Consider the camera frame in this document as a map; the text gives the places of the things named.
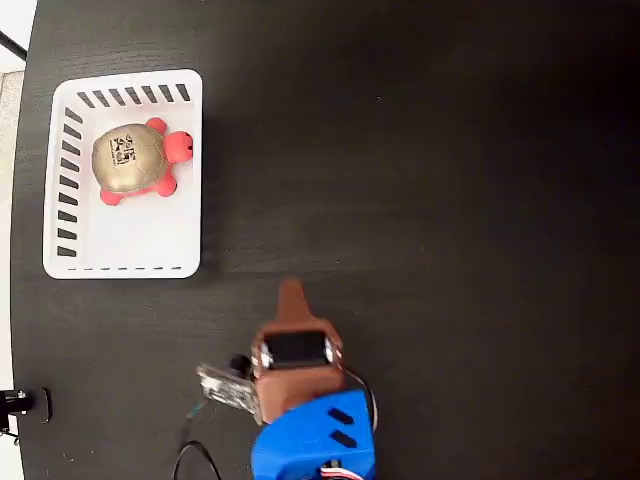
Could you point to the black rod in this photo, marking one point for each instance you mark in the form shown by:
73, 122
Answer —
12, 44

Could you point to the white plastic basket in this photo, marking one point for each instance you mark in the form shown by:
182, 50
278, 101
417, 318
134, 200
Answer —
140, 235

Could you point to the black table clamp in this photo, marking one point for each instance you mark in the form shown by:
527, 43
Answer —
42, 405

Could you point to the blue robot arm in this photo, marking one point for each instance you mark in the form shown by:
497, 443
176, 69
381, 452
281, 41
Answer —
300, 440

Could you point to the brown gripper with servo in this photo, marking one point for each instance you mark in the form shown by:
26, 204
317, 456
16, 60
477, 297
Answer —
300, 381

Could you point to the pink turtle toy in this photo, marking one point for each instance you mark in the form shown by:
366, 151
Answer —
130, 160

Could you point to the bare camera circuit board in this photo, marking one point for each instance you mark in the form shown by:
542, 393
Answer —
225, 387

